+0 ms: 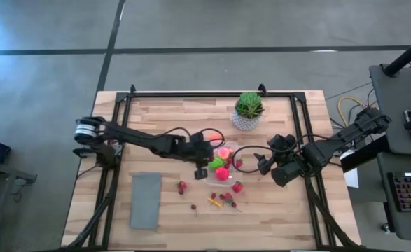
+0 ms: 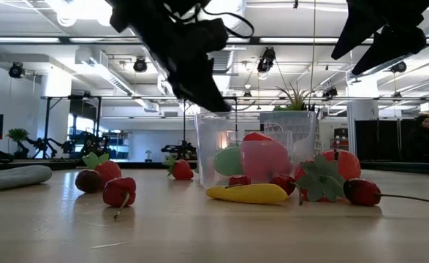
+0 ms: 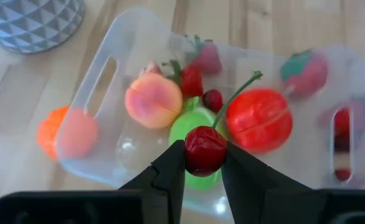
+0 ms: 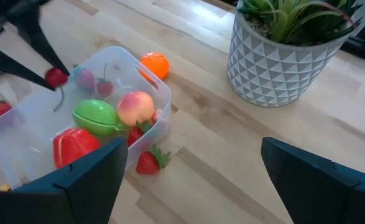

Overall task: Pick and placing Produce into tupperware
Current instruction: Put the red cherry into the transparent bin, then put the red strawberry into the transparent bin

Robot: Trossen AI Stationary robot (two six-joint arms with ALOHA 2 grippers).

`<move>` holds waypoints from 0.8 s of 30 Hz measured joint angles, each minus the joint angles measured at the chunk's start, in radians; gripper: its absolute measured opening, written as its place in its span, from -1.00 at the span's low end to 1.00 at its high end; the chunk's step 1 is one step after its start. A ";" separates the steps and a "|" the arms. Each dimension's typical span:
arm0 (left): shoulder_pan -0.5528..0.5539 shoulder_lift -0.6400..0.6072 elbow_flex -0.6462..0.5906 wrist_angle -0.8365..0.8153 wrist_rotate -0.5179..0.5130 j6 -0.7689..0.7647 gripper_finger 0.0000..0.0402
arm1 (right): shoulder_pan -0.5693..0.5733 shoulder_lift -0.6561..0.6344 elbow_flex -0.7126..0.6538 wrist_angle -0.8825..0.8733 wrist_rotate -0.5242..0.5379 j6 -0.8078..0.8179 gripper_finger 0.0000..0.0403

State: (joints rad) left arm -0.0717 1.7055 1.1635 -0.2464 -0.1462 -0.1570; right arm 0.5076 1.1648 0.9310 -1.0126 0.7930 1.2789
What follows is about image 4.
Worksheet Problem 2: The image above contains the toy peach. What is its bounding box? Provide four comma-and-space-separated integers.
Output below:
117, 90, 156, 127

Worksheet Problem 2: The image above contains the clear plastic tub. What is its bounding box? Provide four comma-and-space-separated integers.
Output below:
0, 45, 173, 189

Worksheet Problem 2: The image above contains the green toy lime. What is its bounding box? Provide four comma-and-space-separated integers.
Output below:
72, 99, 130, 136

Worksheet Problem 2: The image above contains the toy orange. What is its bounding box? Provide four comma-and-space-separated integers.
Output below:
139, 52, 170, 81

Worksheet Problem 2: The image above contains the large red toy fruit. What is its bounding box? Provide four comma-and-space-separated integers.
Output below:
52, 128, 101, 169

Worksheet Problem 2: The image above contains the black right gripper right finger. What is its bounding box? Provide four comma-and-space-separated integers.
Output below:
261, 136, 365, 224

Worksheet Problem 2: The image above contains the red toy cherry with stem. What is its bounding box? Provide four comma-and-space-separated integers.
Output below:
44, 67, 69, 113
96, 63, 114, 98

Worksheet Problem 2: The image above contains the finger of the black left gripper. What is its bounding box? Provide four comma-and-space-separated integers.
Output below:
17, 11, 70, 76
0, 42, 56, 91

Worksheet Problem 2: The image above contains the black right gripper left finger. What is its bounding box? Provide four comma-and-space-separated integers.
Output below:
0, 138, 129, 224

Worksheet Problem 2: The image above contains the succulent in patterned grey pot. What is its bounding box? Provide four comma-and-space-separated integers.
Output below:
227, 0, 363, 108

